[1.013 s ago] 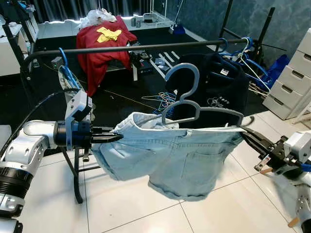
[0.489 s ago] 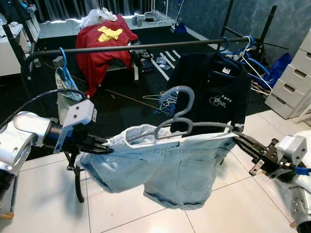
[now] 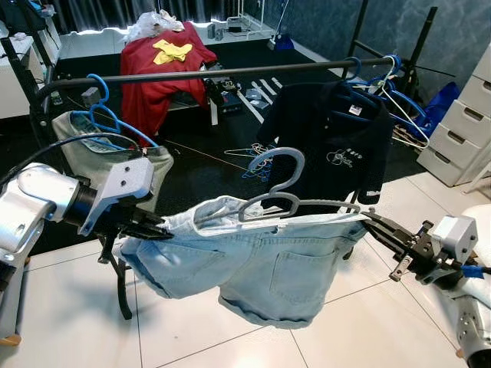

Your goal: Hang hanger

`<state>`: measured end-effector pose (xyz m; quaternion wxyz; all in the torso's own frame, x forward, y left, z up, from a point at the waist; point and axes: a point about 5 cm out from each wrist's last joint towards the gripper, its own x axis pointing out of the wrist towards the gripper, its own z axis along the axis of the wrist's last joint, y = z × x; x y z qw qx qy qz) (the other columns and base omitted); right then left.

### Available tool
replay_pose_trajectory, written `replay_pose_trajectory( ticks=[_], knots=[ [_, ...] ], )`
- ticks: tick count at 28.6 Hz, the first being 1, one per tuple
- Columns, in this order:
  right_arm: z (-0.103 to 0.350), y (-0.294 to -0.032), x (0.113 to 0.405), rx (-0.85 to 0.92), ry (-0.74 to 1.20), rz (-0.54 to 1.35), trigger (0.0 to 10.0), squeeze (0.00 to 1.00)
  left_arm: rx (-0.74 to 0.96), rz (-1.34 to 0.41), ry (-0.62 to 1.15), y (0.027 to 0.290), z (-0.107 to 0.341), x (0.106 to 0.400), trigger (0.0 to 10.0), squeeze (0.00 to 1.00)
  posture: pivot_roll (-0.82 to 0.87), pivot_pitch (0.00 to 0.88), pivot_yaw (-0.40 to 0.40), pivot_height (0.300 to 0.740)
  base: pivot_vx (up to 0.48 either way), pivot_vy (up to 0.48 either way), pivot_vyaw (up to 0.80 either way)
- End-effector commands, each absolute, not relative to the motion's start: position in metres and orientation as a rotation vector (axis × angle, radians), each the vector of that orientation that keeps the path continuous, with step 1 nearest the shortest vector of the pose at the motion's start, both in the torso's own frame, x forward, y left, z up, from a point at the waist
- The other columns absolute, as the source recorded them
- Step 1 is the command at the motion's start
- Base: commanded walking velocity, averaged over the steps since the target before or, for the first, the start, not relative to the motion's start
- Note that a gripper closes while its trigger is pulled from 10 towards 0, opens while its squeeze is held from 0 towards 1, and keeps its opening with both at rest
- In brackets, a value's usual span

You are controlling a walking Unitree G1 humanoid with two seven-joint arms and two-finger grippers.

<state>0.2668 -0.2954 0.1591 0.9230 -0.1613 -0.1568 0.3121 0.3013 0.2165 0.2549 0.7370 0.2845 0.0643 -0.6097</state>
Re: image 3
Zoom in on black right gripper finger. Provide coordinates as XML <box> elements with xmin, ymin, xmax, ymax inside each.
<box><xmin>367</xmin><ymin>212</ymin><xmax>419</xmax><ymax>246</ymax></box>
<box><xmin>361</xmin><ymin>218</ymin><xmax>407</xmax><ymax>258</ymax></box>

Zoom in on blue denim shorts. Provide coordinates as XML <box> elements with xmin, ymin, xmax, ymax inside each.
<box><xmin>119</xmin><ymin>195</ymin><xmax>369</xmax><ymax>330</ymax></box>

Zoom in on grey shorts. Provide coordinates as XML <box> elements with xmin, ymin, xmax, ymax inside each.
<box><xmin>52</xmin><ymin>111</ymin><xmax>176</xmax><ymax>212</ymax></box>

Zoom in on white drawer unit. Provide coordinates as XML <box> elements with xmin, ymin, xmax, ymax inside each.
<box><xmin>418</xmin><ymin>57</ymin><xmax>491</xmax><ymax>187</ymax></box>

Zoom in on navy polo shirt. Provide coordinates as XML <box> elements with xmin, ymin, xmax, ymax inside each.
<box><xmin>255</xmin><ymin>79</ymin><xmax>396</xmax><ymax>215</ymax></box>

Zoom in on red cloth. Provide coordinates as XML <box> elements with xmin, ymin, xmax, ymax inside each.
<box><xmin>119</xmin><ymin>21</ymin><xmax>218</xmax><ymax>143</ymax></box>

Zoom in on blue fabric bag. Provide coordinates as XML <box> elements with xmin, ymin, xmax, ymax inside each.
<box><xmin>418</xmin><ymin>83</ymin><xmax>461</xmax><ymax>139</ymax></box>

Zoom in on black electronic equipment box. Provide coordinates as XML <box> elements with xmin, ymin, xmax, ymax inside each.
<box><xmin>207</xmin><ymin>77</ymin><xmax>242</xmax><ymax>112</ymax></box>

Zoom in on white shelf unit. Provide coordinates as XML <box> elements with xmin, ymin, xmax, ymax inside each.
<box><xmin>0</xmin><ymin>23</ymin><xmax>62</xmax><ymax>120</ymax></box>

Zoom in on black metal clothes rack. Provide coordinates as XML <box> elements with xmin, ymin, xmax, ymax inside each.
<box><xmin>0</xmin><ymin>0</ymin><xmax>461</xmax><ymax>321</ymax></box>

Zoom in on yellow cloth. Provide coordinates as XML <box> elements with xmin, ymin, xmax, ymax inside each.
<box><xmin>152</xmin><ymin>40</ymin><xmax>194</xmax><ymax>64</ymax></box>

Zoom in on white plastic bag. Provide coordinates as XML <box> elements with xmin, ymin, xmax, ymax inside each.
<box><xmin>127</xmin><ymin>9</ymin><xmax>185</xmax><ymax>41</ymax></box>

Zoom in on dark pleated curtain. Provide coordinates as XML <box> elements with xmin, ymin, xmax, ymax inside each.
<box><xmin>54</xmin><ymin>0</ymin><xmax>269</xmax><ymax>31</ymax></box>

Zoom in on dark bag with blue trim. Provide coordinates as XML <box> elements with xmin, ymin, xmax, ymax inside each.
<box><xmin>0</xmin><ymin>0</ymin><xmax>54</xmax><ymax>31</ymax></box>

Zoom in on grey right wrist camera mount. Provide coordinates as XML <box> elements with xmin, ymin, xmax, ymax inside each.
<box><xmin>430</xmin><ymin>215</ymin><xmax>479</xmax><ymax>265</ymax></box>

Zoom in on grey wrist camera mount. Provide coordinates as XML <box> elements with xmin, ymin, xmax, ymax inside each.
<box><xmin>77</xmin><ymin>157</ymin><xmax>156</xmax><ymax>237</ymax></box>
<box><xmin>430</xmin><ymin>215</ymin><xmax>479</xmax><ymax>265</ymax></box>

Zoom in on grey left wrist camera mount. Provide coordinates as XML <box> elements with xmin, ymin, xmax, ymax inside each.
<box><xmin>77</xmin><ymin>157</ymin><xmax>156</xmax><ymax>237</ymax></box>

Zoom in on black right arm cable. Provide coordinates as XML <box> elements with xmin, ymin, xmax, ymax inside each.
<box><xmin>460</xmin><ymin>261</ymin><xmax>491</xmax><ymax>278</ymax></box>

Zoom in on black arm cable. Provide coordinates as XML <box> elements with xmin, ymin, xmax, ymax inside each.
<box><xmin>460</xmin><ymin>261</ymin><xmax>491</xmax><ymax>278</ymax></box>
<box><xmin>0</xmin><ymin>132</ymin><xmax>147</xmax><ymax>192</ymax></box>

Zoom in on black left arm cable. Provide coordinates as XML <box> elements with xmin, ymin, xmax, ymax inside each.
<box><xmin>0</xmin><ymin>132</ymin><xmax>147</xmax><ymax>192</ymax></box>

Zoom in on yellow floor cable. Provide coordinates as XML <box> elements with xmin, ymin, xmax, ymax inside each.
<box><xmin>176</xmin><ymin>138</ymin><xmax>231</xmax><ymax>163</ymax></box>

